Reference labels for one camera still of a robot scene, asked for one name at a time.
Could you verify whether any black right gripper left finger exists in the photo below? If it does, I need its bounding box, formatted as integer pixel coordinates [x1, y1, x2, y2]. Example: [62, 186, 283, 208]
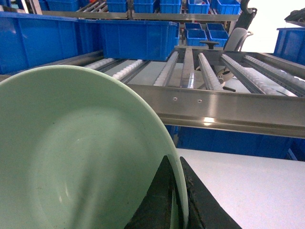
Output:
[125, 156, 179, 229]

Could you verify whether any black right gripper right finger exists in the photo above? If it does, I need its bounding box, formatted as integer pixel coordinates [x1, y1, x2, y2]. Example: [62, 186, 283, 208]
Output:
[180, 157, 240, 229]

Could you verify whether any green ceramic bowl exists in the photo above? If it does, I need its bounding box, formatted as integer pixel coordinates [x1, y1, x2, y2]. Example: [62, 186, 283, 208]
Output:
[0, 65, 189, 229]

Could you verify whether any blue bin lower shelf right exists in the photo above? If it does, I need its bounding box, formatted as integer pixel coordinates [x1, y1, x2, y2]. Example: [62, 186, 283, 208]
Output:
[177, 127, 305, 161]

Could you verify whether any stainless steel roller shelf rack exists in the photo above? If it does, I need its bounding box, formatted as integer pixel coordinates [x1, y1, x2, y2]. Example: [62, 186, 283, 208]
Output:
[0, 46, 305, 139]

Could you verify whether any background steel shelf rack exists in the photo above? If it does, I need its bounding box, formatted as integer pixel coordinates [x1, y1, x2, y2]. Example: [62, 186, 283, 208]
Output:
[23, 0, 241, 46]

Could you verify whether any grey office chair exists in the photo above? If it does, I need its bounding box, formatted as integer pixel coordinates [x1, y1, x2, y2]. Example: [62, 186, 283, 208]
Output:
[199, 0, 257, 51]

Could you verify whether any large blue bin on left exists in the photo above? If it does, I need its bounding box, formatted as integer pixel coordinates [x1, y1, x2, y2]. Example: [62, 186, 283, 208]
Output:
[99, 20, 177, 61]

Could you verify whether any large blue bin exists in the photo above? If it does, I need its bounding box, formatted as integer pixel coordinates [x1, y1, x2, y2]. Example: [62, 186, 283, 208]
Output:
[99, 20, 177, 61]
[274, 27, 305, 65]

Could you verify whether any large blue bin on right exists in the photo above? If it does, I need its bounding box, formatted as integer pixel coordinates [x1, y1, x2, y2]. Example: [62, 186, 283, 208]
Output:
[274, 27, 305, 65]

